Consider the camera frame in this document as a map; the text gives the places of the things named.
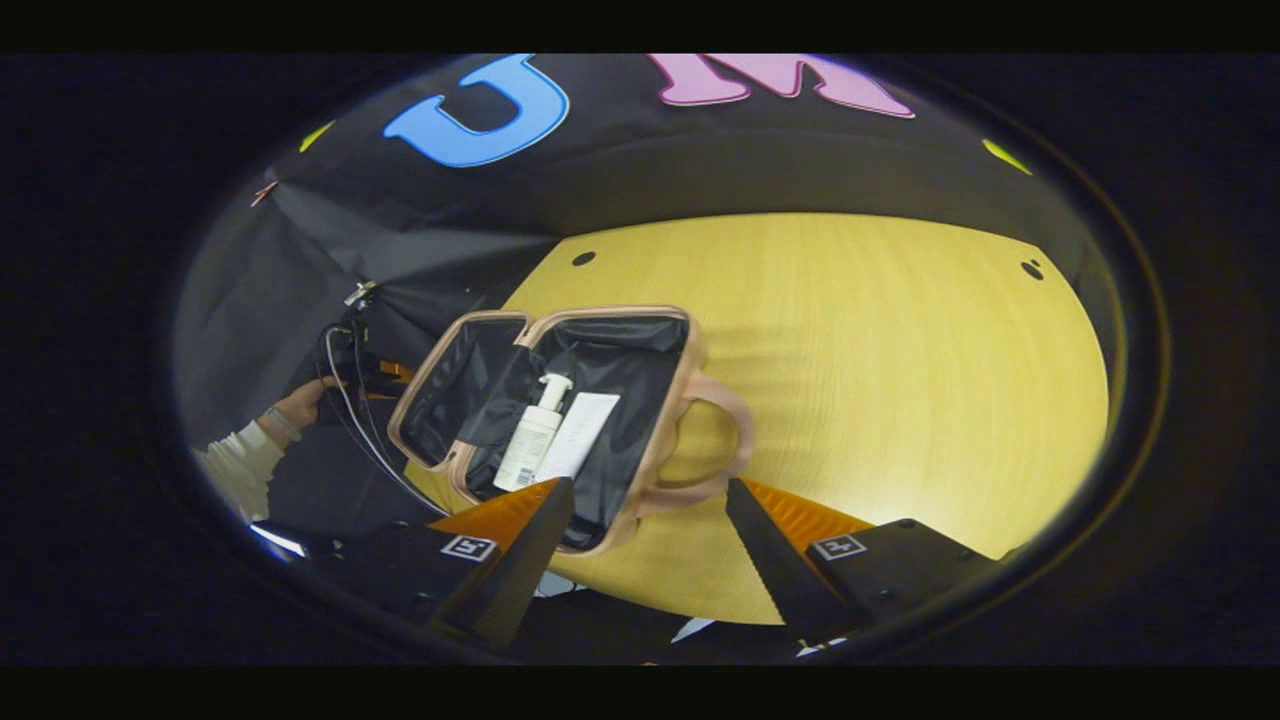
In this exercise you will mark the grey wrist band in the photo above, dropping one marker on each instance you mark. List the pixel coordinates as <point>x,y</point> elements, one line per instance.
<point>283,424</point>

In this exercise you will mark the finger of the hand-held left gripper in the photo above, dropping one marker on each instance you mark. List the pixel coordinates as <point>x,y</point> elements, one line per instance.
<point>393,372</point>

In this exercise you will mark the white tube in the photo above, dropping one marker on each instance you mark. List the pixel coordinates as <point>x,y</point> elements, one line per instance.
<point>582,435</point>

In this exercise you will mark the reddish cloth clip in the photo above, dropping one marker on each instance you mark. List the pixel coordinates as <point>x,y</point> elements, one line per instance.
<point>264,193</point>

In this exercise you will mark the silver cloth clip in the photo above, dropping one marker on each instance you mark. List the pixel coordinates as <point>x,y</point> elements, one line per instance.
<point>361,293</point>

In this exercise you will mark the white pump bottle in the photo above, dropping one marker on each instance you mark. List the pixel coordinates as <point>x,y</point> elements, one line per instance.
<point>530,445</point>

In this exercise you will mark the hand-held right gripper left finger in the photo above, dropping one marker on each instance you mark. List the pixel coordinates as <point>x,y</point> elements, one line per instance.
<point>520,570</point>

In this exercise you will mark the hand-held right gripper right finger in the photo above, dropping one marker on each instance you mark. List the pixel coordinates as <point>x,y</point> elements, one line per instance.
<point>775,560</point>

